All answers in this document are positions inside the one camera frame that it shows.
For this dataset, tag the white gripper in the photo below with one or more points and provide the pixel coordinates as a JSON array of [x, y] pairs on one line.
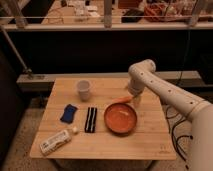
[[136, 101]]

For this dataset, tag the white plastic bottle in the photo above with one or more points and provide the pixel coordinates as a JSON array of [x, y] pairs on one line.
[[57, 140]]

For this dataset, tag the metal railing frame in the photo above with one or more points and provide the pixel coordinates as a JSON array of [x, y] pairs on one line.
[[48, 40]]

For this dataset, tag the orange carrot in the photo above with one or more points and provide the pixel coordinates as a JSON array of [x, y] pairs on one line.
[[125, 99]]

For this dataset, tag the white plastic cup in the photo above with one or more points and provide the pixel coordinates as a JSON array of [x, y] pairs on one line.
[[83, 89]]

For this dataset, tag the black bag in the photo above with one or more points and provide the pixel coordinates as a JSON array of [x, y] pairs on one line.
[[132, 15]]

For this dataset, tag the blue folded cloth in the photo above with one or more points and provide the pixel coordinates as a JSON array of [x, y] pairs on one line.
[[68, 114]]

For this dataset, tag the orange round plate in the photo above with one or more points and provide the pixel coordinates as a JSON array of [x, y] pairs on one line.
[[120, 118]]

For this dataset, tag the black white striped cloth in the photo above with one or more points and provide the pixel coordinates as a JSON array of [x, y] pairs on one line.
[[90, 123]]

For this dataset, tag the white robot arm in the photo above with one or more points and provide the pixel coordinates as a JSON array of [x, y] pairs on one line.
[[198, 111]]

